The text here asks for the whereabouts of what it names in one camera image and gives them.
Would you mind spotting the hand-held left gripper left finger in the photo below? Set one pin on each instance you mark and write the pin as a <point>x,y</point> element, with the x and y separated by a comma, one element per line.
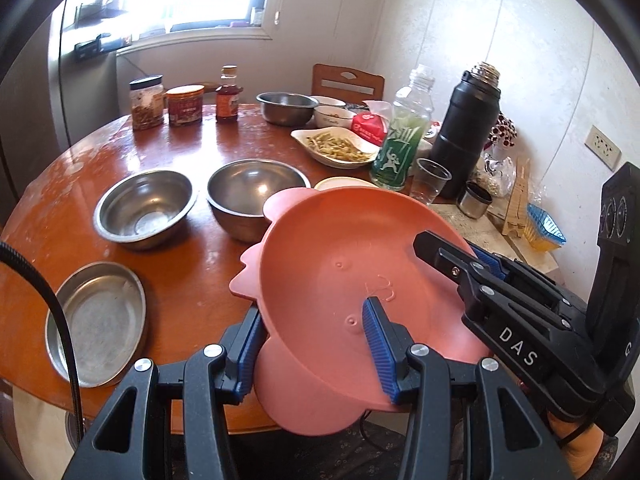
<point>245,355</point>

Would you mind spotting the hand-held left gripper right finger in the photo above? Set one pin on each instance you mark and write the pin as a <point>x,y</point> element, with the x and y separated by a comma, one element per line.
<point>380,350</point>

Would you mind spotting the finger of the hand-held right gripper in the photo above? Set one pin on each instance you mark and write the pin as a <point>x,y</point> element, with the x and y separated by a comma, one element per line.
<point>492,262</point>
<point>445,259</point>

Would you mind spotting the pink plastic plate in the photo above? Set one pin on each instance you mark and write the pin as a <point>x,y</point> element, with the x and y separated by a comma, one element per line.
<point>320,280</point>

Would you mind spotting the shallow steel plate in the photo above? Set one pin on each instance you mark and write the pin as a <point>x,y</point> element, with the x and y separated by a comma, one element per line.
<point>100,325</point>

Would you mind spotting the small steel bowl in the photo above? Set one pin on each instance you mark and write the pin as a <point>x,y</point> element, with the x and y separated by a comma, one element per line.
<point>142,210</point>

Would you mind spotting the person's right hand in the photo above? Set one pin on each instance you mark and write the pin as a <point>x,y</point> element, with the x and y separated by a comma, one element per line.
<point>582,452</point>

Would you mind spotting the blue plastic basket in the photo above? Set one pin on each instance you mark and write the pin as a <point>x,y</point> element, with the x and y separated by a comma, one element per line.
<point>545,227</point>

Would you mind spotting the steel thermos lid cup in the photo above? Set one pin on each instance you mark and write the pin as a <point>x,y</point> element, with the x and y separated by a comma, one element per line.
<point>474,201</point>

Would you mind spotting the wooden clip rack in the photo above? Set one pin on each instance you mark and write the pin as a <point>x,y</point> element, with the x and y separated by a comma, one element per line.
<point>517,200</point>

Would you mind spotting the clear plastic cup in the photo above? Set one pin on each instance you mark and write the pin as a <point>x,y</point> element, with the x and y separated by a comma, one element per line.
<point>430,180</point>

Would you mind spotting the clear plastic bag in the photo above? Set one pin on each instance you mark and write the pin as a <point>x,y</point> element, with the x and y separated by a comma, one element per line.
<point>495,175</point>

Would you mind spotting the dark patterned cloth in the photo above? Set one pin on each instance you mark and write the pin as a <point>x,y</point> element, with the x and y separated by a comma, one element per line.
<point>350,455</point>

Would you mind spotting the green labelled plastic bottle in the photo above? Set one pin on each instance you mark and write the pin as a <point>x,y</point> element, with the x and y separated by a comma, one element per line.
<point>400,155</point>

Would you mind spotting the black thermos flask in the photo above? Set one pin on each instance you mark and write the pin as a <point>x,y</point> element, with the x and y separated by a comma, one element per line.
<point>462,130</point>

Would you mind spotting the red white patterned ornament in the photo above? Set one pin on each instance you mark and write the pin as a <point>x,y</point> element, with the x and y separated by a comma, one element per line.
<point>502,130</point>

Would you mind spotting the red tissue packet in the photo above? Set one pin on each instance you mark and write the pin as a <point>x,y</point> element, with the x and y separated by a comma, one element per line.
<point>370,130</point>

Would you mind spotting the cooked bean sprouts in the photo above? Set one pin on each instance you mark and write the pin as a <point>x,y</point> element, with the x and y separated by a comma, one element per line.
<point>340,146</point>

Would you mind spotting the deep steel bowl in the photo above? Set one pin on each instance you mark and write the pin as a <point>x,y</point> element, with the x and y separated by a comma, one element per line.
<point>245,195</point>

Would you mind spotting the white oval dish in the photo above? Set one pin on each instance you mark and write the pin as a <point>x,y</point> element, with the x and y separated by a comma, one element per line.
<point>307,146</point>

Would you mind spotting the white ceramic bowl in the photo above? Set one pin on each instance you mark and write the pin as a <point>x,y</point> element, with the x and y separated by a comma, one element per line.
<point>332,117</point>
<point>327,100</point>

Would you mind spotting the wooden chair back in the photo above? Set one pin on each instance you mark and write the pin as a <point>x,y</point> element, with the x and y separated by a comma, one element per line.
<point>347,77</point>

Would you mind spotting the wide steel bowl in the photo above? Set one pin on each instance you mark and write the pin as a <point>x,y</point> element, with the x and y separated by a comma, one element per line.
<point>287,107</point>

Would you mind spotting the red labelled jar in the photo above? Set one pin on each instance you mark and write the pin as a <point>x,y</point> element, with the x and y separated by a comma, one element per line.
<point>185,107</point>

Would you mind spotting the sauce bottle with orange label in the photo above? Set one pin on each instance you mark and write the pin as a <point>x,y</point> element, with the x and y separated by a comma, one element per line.
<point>228,100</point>

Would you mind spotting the clear plastic food jar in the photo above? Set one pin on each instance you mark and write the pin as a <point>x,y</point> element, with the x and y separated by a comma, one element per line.
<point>147,105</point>

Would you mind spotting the grey refrigerator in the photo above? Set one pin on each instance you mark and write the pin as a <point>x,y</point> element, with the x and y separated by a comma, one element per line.
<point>85,95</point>

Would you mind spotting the black fridge side rack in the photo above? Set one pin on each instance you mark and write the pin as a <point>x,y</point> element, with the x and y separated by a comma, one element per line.
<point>95,47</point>

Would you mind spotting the wall socket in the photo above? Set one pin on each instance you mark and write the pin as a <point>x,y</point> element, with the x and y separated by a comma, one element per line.
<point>602,147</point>

